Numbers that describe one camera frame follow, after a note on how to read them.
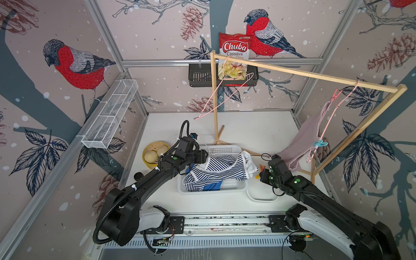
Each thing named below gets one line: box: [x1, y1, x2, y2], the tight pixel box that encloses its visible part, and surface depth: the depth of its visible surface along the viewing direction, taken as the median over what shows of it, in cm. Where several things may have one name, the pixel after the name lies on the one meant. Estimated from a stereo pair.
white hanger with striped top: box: [183, 150, 259, 192], surface depth 83 cm
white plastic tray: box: [246, 180, 281, 203], surface depth 78 cm
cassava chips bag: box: [217, 32, 252, 81], surface depth 86 cm
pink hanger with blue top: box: [193, 55, 255, 121], surface depth 116 cm
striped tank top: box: [182, 153, 249, 193], surface depth 83 cm
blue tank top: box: [203, 180, 223, 192], surface depth 83 cm
